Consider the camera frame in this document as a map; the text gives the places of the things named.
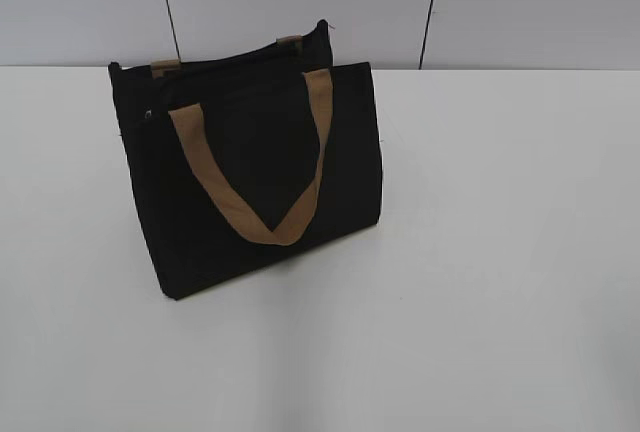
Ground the black canvas tote bag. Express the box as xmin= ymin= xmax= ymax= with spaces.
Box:
xmin=108 ymin=20 xmax=383 ymax=300

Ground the tan front bag handle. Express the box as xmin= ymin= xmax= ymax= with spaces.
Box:
xmin=169 ymin=68 xmax=333 ymax=246

